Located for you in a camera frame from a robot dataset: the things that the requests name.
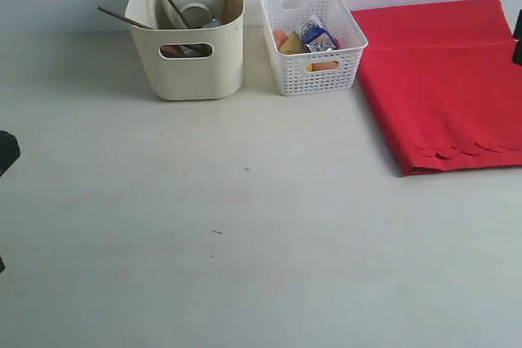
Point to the cream plastic storage bin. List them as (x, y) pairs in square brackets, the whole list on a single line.
[(195, 76)]

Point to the yellow cheese wedge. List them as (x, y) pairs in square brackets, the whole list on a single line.
[(292, 45)]

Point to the dark wooden spoon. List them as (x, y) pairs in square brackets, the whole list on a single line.
[(172, 51)]

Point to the stainless steel cup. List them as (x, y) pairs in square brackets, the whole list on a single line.
[(214, 23)]

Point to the orange fried chicken piece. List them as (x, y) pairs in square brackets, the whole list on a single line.
[(280, 37)]

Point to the white perforated plastic basket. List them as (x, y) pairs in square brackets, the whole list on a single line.
[(312, 72)]

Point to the blue white milk carton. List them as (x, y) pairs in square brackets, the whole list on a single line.
[(316, 37)]

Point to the red tablecloth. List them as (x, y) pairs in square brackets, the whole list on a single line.
[(440, 80)]

